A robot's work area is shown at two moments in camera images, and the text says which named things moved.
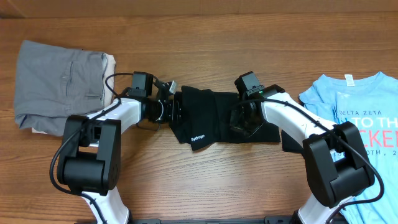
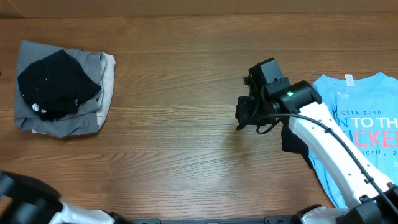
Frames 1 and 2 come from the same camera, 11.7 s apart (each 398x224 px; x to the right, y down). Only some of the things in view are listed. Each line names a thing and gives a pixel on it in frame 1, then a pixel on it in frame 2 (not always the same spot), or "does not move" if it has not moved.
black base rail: [268, 219] does not move
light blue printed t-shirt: [370, 101] does not move
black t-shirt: [202, 116] → [53, 87]
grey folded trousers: [53, 83] does not move
